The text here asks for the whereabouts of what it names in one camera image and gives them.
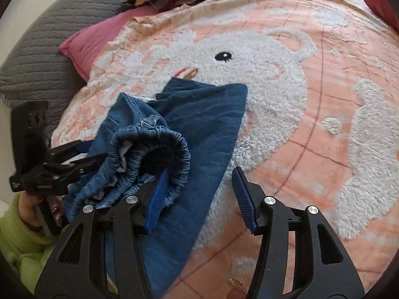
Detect blue denim pants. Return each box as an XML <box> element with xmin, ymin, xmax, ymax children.
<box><xmin>62</xmin><ymin>77</ymin><xmax>249</xmax><ymax>299</ymax></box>

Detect grey quilted pillow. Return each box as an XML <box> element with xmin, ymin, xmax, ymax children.
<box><xmin>0</xmin><ymin>0</ymin><xmax>156</xmax><ymax>117</ymax></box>

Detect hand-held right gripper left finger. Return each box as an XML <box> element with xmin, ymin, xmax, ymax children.
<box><xmin>34</xmin><ymin>167</ymin><xmax>171</xmax><ymax>299</ymax></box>

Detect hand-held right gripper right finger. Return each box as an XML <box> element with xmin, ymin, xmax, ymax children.
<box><xmin>231</xmin><ymin>166</ymin><xmax>366</xmax><ymax>299</ymax></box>

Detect pink pillow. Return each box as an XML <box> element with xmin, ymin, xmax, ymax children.
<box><xmin>59</xmin><ymin>9</ymin><xmax>158</xmax><ymax>82</ymax></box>

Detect person's left forearm green sleeve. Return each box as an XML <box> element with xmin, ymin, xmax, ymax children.
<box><xmin>0</xmin><ymin>206</ymin><xmax>63</xmax><ymax>257</ymax></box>

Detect peach printed blanket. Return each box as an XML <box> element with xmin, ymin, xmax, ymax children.
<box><xmin>50</xmin><ymin>0</ymin><xmax>399</xmax><ymax>299</ymax></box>

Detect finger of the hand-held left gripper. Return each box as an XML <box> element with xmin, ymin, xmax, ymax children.
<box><xmin>48</xmin><ymin>140</ymin><xmax>95</xmax><ymax>163</ymax></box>
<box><xmin>63</xmin><ymin>152</ymin><xmax>108</xmax><ymax>179</ymax></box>

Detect person's left hand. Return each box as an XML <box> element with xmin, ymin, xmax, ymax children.
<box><xmin>17</xmin><ymin>191</ymin><xmax>64</xmax><ymax>228</ymax></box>

